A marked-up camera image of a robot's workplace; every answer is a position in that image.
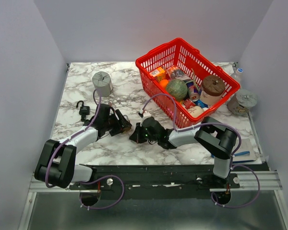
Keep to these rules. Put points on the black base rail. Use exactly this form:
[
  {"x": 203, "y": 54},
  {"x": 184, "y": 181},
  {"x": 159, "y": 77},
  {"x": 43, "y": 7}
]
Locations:
[{"x": 156, "y": 182}]

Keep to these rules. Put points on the clear plastic snack bag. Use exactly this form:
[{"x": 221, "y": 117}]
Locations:
[{"x": 174, "y": 72}]

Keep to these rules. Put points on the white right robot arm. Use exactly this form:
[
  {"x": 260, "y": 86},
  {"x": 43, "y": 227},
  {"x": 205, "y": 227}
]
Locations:
[{"x": 218, "y": 138}]

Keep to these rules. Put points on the red bull drink can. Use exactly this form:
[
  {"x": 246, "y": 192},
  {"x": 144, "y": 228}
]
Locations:
[{"x": 193, "y": 93}]

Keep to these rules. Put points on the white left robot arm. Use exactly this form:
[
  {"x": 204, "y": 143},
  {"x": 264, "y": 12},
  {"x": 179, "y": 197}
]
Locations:
[{"x": 56, "y": 165}]

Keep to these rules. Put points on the orange yellow snack box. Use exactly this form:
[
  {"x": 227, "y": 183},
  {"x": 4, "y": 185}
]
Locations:
[{"x": 158, "y": 74}]

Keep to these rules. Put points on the green netted melon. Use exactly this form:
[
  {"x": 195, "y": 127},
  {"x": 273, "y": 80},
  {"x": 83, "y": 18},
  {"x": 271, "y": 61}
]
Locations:
[{"x": 177, "y": 89}]

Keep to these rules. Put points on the grey roll on right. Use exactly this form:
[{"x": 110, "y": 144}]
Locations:
[{"x": 242, "y": 102}]

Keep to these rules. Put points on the clear water bottle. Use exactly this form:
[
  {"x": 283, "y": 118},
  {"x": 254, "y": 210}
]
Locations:
[{"x": 237, "y": 76}]

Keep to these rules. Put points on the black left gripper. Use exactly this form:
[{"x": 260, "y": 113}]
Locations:
[{"x": 121, "y": 123}]

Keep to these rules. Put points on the grey wrapped toilet roll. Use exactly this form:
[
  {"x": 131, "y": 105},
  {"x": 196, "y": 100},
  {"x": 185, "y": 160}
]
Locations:
[{"x": 102, "y": 82}]

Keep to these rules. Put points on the black padlock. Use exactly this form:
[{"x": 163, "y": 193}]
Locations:
[{"x": 84, "y": 109}]

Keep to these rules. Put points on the brown wrapped toilet roll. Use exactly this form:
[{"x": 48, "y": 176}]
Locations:
[{"x": 212, "y": 89}]

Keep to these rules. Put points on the red plastic shopping basket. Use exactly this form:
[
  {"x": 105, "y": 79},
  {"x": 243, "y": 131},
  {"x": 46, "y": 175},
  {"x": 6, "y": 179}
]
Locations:
[{"x": 190, "y": 61}]

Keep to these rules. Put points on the blue razor package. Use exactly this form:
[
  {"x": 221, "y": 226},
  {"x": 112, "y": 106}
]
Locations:
[{"x": 245, "y": 153}]

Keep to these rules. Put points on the brass padlock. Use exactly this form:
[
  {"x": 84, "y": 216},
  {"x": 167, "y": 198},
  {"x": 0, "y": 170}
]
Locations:
[{"x": 126, "y": 125}]

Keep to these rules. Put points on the orange ball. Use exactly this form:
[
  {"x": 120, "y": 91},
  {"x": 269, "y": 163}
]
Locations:
[{"x": 164, "y": 83}]

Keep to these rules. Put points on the black headed key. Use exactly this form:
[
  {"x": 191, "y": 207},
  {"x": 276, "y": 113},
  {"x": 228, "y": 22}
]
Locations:
[{"x": 83, "y": 118}]

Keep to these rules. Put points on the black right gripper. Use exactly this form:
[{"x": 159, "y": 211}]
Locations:
[{"x": 137, "y": 136}]

